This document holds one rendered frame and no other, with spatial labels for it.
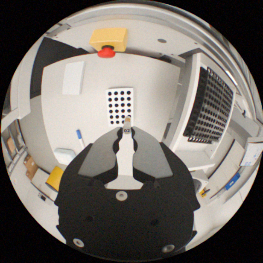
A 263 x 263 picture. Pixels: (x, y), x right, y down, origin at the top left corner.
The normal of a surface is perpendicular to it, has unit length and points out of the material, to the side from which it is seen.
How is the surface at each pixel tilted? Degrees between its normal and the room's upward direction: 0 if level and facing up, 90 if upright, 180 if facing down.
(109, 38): 0
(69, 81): 0
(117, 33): 0
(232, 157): 90
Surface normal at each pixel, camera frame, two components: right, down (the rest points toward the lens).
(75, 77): 0.03, 0.48
